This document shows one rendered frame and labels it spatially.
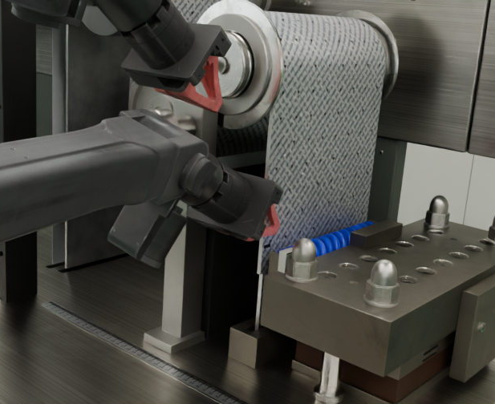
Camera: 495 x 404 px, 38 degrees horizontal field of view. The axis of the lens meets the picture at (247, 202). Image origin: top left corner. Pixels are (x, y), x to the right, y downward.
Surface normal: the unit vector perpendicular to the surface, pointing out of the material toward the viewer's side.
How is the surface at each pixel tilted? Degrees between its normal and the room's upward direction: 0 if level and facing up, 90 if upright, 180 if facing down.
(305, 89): 90
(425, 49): 90
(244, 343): 90
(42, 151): 20
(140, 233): 71
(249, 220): 60
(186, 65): 50
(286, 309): 90
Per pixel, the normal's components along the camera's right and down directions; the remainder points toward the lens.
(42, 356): 0.07, -0.96
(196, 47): -0.45, -0.51
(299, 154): 0.76, 0.22
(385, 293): -0.18, 0.24
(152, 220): -0.25, -0.11
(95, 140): 0.38, -0.85
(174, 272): -0.65, 0.15
